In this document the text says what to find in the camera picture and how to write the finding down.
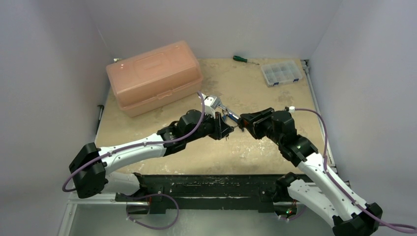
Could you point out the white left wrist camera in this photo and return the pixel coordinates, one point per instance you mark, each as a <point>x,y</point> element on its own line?
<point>209,104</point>

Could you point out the blue handled pliers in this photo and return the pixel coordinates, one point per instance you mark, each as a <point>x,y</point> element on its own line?
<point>230,115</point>

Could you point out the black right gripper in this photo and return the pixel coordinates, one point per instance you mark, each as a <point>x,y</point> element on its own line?
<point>256,119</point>

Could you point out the green handled screwdriver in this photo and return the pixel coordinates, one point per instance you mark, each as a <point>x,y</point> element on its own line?
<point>244,60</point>

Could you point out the silver open-end wrench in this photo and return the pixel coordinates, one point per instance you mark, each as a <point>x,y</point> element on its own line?
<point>223,107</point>

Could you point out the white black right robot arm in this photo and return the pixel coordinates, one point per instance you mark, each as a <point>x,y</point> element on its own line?
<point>331,198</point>

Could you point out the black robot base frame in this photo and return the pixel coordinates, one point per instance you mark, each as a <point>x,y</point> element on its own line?
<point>212,192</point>

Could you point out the orange black padlock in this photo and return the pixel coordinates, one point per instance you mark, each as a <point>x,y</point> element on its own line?
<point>240,125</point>

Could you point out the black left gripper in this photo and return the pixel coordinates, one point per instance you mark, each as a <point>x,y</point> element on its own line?
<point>221,129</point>

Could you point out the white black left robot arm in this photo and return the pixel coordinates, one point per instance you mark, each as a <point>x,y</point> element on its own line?
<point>93,170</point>

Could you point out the pink translucent plastic toolbox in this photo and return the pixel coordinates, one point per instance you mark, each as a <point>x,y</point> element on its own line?
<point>156,78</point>

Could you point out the clear plastic organizer box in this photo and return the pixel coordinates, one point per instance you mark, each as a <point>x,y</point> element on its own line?
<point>281,73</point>

